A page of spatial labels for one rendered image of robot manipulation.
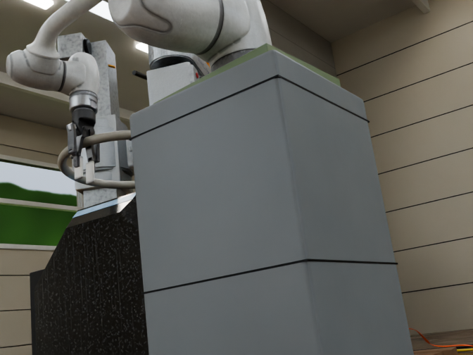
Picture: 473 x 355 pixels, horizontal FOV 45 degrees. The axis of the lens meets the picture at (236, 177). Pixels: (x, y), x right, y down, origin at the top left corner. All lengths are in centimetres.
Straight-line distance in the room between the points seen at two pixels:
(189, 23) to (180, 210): 39
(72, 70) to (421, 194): 580
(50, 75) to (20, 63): 9
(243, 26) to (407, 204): 609
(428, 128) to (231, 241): 638
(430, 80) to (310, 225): 655
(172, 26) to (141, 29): 6
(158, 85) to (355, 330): 188
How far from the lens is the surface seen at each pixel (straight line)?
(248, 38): 133
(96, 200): 321
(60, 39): 353
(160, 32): 123
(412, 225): 724
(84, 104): 188
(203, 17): 126
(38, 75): 188
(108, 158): 319
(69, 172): 209
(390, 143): 748
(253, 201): 104
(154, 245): 119
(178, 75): 271
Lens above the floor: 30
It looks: 15 degrees up
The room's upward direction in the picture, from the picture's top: 7 degrees counter-clockwise
